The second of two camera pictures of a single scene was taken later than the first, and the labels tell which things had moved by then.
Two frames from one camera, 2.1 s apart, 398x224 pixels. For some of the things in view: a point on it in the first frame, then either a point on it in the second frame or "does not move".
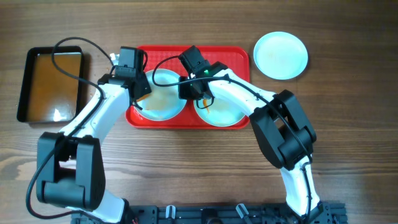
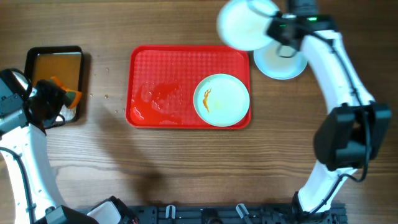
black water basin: [48, 95] does not move
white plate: [163, 102] -> [242, 23]
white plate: [280, 55] does not move
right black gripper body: [188, 91] -> [277, 30]
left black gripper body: [144, 89] -> [50, 98]
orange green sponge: [143, 97] -> [74, 96]
